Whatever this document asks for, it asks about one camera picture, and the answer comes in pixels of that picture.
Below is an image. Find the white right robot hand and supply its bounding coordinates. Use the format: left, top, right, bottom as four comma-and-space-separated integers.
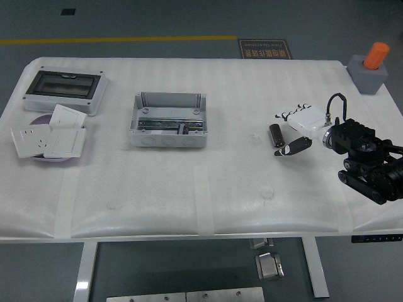
273, 103, 331, 157

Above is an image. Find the open grey junction box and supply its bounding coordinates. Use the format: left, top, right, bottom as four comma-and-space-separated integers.
128, 91, 208, 148

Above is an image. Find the grey block holder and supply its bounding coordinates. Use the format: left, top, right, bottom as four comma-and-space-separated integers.
346, 55, 389, 95

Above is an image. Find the black floor sign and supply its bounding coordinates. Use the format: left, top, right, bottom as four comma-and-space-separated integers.
237, 39, 293, 60

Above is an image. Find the white foam table mat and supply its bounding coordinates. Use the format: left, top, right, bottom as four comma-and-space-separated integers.
0, 56, 403, 242

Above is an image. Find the orange cylinder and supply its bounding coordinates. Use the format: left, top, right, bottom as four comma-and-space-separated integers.
362, 42, 390, 70

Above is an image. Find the small silver metal block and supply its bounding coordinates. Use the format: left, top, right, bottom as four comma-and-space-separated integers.
248, 238, 275, 250

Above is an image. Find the black table control panel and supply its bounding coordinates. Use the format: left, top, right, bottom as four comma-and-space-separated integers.
351, 234, 403, 243

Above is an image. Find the white table leg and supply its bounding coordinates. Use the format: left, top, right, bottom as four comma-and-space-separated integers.
72, 241, 99, 302
300, 236, 331, 299

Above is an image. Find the large silver metal block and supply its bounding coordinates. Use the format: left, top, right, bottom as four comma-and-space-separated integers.
254, 251, 286, 281

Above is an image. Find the grey metal plate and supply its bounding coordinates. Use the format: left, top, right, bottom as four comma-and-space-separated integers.
185, 286, 265, 302
106, 292, 186, 302

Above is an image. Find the yellow floor line tape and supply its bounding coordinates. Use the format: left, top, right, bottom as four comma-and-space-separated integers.
0, 35, 238, 45

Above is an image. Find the purple round plate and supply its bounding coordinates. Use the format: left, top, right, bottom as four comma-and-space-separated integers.
26, 115, 88, 164

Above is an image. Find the metal mounting rail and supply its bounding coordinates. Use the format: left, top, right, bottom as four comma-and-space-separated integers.
137, 116, 205, 130

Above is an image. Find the white wall switch panel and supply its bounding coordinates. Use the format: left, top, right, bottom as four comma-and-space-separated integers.
43, 128, 87, 158
49, 104, 88, 129

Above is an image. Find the grey enclosure with dark cover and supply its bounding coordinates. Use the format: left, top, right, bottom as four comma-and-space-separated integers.
22, 65, 110, 117

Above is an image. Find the white wall socket panel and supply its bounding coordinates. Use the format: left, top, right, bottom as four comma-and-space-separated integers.
9, 125, 54, 159

